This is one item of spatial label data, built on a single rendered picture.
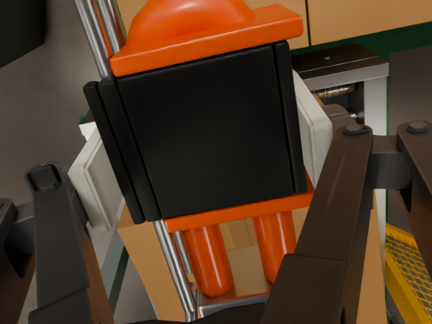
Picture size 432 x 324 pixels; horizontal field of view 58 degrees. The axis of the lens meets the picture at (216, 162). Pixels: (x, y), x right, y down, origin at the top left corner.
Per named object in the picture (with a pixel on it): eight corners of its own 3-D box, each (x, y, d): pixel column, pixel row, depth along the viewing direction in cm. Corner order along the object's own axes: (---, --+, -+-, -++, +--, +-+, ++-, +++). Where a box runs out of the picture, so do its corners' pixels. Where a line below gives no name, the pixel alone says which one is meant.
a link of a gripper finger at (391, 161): (347, 163, 12) (446, 146, 12) (311, 107, 17) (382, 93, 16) (348, 202, 13) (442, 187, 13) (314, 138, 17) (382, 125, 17)
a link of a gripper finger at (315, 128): (310, 125, 13) (332, 121, 13) (279, 70, 19) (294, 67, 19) (317, 197, 15) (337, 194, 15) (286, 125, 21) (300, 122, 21)
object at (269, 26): (301, 157, 22) (324, 205, 18) (175, 182, 23) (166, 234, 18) (280, 2, 18) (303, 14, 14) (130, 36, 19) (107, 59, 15)
